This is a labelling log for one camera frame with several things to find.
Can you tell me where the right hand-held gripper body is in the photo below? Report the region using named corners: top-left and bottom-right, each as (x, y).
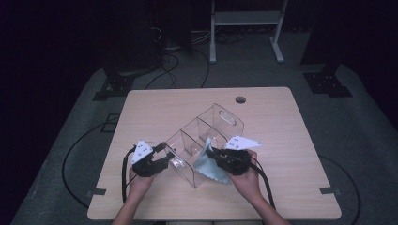
top-left (219, 135), bottom-right (263, 176)

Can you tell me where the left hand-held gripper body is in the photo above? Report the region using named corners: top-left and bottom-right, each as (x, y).
top-left (130, 140), bottom-right (168, 178)

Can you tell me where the light blue cleaning cloth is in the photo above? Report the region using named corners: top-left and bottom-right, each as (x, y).
top-left (192, 137), bottom-right (233, 185)

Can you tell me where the clear acrylic divided organizer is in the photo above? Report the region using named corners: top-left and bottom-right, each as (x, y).
top-left (164, 102), bottom-right (245, 189)

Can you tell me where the person's left hand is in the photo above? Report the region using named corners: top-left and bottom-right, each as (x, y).
top-left (128, 167), bottom-right (158, 201)

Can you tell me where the person's right hand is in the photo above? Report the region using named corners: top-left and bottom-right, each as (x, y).
top-left (229, 150), bottom-right (262, 201)

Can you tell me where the black tape square outline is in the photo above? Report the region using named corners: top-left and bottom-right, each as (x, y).
top-left (100, 113), bottom-right (121, 133)

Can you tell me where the black tape strip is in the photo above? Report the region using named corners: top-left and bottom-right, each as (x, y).
top-left (318, 186), bottom-right (344, 196)
top-left (85, 187), bottom-right (107, 199)

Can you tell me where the black stand base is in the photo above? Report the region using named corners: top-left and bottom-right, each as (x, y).
top-left (302, 64), bottom-right (353, 98)
top-left (92, 67), bottom-right (135, 101)

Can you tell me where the left hand-held gripper cable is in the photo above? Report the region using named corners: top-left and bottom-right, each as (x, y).
top-left (121, 144), bottom-right (139, 204)

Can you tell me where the hand-held gripper cable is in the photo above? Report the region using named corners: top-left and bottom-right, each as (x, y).
top-left (121, 144), bottom-right (139, 204)
top-left (250, 162), bottom-right (276, 210)

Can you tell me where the right hand-held gripper cable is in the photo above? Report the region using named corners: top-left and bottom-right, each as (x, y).
top-left (250, 162), bottom-right (276, 210)

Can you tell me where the black floor cable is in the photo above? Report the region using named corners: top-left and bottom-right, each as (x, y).
top-left (318, 154), bottom-right (361, 225)
top-left (61, 121), bottom-right (109, 209)

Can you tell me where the tangle of black cables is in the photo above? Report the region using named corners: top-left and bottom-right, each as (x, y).
top-left (145, 46), bottom-right (210, 90)

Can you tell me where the white metal stand frame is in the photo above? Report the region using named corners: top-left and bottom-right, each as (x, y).
top-left (209, 0), bottom-right (289, 64)

